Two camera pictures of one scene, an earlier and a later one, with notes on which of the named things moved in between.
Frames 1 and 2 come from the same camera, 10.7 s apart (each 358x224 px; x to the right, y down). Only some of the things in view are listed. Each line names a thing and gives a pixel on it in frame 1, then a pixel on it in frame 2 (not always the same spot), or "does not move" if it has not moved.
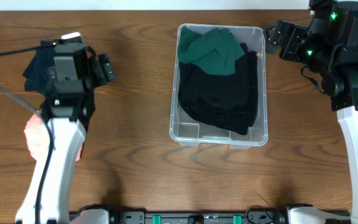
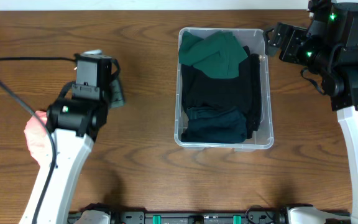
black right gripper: [290, 30] does not move
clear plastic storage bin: [220, 94] does not move
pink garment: [37, 135] does not move
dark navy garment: [36, 72] -> [215, 125]
